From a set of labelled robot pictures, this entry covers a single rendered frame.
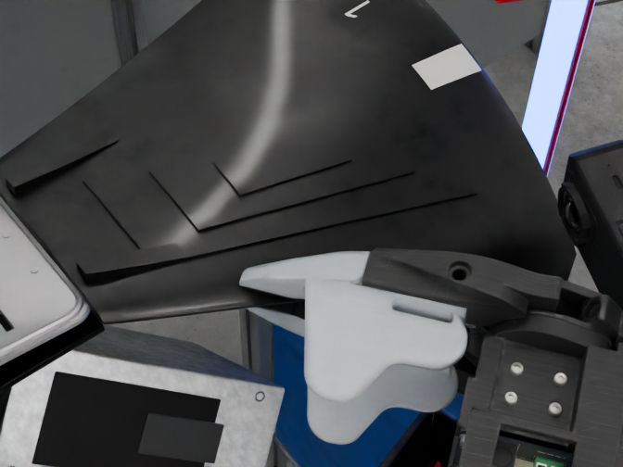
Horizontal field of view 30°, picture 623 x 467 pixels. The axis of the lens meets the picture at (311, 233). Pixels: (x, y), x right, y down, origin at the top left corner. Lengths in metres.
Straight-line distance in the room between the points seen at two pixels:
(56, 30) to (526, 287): 1.08
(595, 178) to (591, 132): 1.68
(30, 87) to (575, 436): 1.14
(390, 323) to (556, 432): 0.07
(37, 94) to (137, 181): 1.00
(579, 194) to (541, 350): 0.08
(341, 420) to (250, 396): 0.17
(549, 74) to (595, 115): 1.51
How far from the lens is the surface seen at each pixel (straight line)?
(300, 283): 0.45
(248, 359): 1.46
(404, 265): 0.43
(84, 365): 0.60
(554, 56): 0.67
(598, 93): 2.23
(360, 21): 0.57
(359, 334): 0.44
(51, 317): 0.46
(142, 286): 0.46
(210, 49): 0.55
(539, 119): 0.71
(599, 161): 0.49
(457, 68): 0.57
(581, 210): 0.49
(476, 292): 0.42
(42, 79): 1.48
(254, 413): 0.64
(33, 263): 0.48
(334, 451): 1.43
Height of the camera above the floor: 1.57
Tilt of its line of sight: 54 degrees down
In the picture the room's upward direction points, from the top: 1 degrees clockwise
